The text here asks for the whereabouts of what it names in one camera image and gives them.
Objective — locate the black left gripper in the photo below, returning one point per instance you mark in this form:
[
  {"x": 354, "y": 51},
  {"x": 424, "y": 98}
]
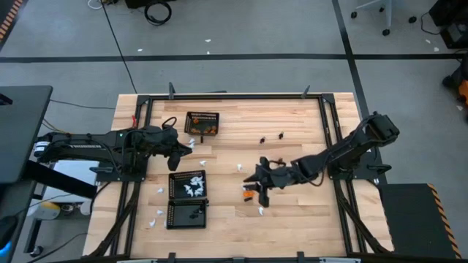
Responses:
[{"x": 161, "y": 140}]

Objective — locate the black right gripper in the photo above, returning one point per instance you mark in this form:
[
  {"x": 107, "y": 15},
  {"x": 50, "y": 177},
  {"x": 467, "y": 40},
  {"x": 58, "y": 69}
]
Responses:
[{"x": 285, "y": 176}]

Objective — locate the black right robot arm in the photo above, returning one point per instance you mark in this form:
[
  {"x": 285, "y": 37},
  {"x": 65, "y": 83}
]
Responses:
[{"x": 351, "y": 149}]

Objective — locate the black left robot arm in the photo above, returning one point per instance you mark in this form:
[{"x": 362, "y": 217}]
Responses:
[{"x": 84, "y": 149}]

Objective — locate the black slotted plastic basket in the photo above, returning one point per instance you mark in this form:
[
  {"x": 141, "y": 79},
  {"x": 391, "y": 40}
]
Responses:
[
  {"x": 203, "y": 122},
  {"x": 175, "y": 190},
  {"x": 181, "y": 221}
]

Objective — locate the small red tag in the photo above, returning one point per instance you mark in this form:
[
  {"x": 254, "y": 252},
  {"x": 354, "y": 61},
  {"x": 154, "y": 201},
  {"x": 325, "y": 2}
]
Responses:
[{"x": 134, "y": 120}]

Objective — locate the white strip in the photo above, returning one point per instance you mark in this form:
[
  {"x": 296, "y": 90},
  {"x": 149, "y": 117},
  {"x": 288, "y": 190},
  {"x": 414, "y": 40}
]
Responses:
[
  {"x": 340, "y": 260},
  {"x": 137, "y": 261}
]

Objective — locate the black desk leg beam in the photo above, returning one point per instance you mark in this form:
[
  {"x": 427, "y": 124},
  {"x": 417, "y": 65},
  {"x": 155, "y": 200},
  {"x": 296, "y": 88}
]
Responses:
[{"x": 58, "y": 179}]

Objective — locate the yellow white round roll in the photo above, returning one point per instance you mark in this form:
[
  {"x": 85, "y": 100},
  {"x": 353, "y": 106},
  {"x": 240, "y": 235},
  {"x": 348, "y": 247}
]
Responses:
[{"x": 49, "y": 210}]

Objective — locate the black hazard-striped floor mat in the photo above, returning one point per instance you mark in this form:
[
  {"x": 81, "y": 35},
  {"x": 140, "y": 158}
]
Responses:
[{"x": 413, "y": 219}]

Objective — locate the black floor device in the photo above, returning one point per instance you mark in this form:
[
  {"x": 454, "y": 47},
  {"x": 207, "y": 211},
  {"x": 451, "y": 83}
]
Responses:
[{"x": 146, "y": 3}]

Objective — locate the black desk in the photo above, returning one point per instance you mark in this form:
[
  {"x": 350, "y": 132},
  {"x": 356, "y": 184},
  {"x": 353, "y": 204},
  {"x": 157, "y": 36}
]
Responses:
[{"x": 22, "y": 109}]

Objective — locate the grey office chair base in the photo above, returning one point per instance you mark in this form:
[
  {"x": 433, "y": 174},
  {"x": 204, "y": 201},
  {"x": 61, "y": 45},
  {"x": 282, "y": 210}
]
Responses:
[{"x": 388, "y": 11}]

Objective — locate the hazard-striped floor strip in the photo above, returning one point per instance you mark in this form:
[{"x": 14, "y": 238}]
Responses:
[{"x": 7, "y": 18}]

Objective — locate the black and orange machine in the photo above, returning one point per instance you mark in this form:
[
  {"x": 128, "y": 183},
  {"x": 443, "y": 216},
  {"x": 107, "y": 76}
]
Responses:
[{"x": 459, "y": 84}]

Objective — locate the black equipment box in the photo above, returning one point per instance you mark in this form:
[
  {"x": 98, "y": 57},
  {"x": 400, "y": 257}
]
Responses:
[{"x": 453, "y": 22}]

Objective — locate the black frame upright post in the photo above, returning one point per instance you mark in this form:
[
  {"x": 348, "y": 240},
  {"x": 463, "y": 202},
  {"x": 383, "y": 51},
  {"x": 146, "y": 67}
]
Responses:
[
  {"x": 171, "y": 89},
  {"x": 305, "y": 91}
]

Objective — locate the black aluminium table frame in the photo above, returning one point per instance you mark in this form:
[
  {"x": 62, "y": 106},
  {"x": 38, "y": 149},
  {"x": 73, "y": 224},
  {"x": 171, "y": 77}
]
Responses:
[{"x": 237, "y": 96}]

